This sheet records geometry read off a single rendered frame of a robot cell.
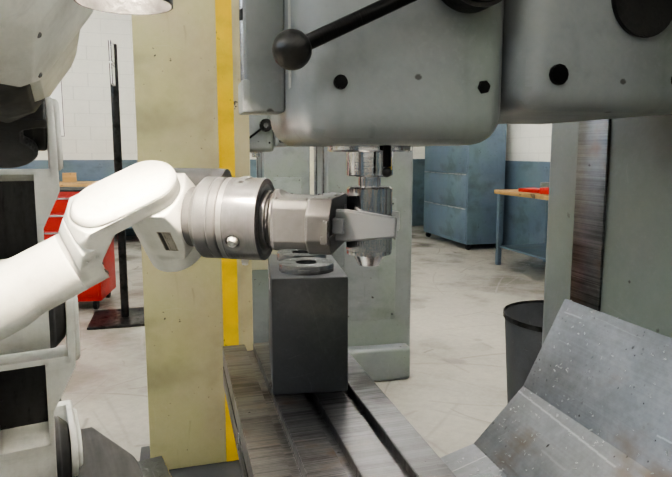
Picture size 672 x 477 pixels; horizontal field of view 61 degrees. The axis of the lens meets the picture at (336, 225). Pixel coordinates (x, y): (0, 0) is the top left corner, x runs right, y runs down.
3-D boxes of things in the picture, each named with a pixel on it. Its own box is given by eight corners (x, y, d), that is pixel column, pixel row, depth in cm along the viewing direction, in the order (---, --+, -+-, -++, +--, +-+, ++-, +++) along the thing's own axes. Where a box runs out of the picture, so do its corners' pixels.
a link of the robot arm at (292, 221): (329, 180, 53) (206, 177, 55) (327, 282, 54) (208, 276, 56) (348, 175, 66) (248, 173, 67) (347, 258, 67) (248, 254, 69)
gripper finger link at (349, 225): (396, 242, 57) (334, 240, 58) (397, 210, 56) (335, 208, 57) (395, 245, 55) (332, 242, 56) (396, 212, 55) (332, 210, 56)
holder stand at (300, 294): (272, 396, 90) (270, 270, 87) (268, 348, 111) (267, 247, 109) (348, 391, 91) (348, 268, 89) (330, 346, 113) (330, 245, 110)
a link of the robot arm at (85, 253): (184, 180, 58) (55, 245, 54) (207, 237, 65) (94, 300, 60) (159, 148, 62) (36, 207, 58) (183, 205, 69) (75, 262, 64)
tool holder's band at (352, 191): (400, 195, 60) (400, 185, 59) (376, 198, 56) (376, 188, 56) (362, 193, 62) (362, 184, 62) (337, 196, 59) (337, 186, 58)
